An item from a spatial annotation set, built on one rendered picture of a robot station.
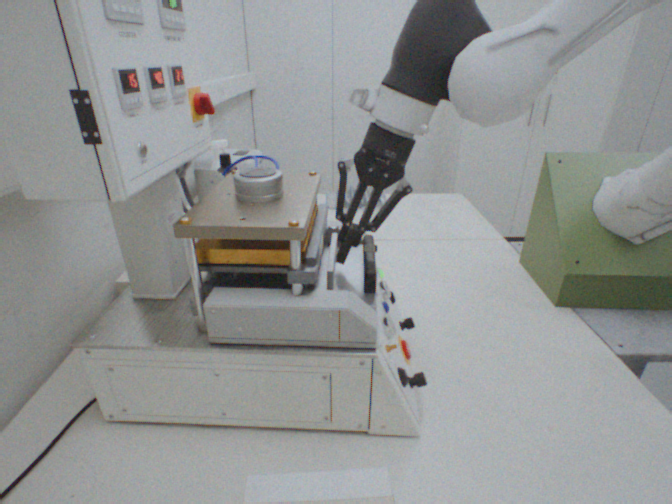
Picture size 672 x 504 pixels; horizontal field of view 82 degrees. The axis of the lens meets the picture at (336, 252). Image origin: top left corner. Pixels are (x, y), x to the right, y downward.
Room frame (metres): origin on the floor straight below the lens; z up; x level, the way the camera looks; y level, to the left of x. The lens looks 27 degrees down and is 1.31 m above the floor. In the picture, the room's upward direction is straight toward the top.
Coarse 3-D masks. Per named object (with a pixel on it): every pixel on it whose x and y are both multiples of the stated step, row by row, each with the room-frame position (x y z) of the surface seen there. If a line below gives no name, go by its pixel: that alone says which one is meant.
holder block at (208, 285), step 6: (252, 276) 0.55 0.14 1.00; (258, 276) 0.55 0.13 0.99; (204, 282) 0.53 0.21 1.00; (210, 282) 0.53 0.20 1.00; (216, 282) 0.53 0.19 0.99; (222, 282) 0.53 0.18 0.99; (228, 282) 0.53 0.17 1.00; (234, 282) 0.53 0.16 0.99; (240, 282) 0.53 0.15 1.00; (246, 282) 0.53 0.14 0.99; (252, 282) 0.53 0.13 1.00; (258, 282) 0.53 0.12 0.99; (264, 282) 0.53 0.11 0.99; (204, 288) 0.52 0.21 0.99; (210, 288) 0.52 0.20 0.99; (270, 288) 0.52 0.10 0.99; (276, 288) 0.52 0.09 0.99; (282, 288) 0.52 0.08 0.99; (288, 288) 0.52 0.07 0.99; (306, 288) 0.53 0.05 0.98
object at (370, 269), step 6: (366, 234) 0.68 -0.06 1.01; (366, 240) 0.65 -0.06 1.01; (372, 240) 0.65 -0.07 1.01; (366, 246) 0.63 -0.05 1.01; (372, 246) 0.63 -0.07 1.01; (366, 252) 0.60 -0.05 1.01; (372, 252) 0.60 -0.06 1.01; (366, 258) 0.58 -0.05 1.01; (372, 258) 0.58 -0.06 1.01; (366, 264) 0.56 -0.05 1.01; (372, 264) 0.56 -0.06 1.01; (366, 270) 0.54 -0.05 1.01; (372, 270) 0.54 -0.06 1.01; (366, 276) 0.53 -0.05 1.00; (372, 276) 0.53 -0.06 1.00; (366, 282) 0.53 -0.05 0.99; (372, 282) 0.53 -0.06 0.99; (366, 288) 0.53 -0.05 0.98; (372, 288) 0.53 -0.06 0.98
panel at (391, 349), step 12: (384, 300) 0.65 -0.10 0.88; (384, 312) 0.59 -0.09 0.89; (396, 312) 0.72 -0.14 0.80; (396, 324) 0.65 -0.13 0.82; (384, 336) 0.51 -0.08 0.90; (396, 336) 0.60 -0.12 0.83; (384, 348) 0.48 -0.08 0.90; (396, 348) 0.55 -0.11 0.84; (396, 360) 0.51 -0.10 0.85; (408, 360) 0.59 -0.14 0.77; (396, 372) 0.48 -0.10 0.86; (408, 372) 0.55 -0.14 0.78; (408, 384) 0.51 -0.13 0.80; (408, 396) 0.47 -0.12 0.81; (420, 420) 0.46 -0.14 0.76
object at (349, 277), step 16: (336, 240) 0.65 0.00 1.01; (352, 256) 0.66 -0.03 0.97; (320, 272) 0.60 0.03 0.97; (336, 272) 0.60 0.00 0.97; (352, 272) 0.60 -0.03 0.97; (320, 288) 0.55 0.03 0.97; (336, 288) 0.55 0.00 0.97; (352, 288) 0.55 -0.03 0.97; (192, 304) 0.51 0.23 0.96; (368, 304) 0.50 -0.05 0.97
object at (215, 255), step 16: (208, 240) 0.55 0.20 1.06; (224, 240) 0.55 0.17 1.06; (240, 240) 0.55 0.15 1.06; (256, 240) 0.55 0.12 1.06; (272, 240) 0.55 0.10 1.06; (288, 240) 0.55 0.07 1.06; (304, 240) 0.55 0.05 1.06; (208, 256) 0.52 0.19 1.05; (224, 256) 0.52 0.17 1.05; (240, 256) 0.52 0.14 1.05; (256, 256) 0.51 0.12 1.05; (272, 256) 0.51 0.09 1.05; (288, 256) 0.51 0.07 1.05; (304, 256) 0.51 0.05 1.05; (240, 272) 0.52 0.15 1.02; (256, 272) 0.51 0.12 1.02; (272, 272) 0.51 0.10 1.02
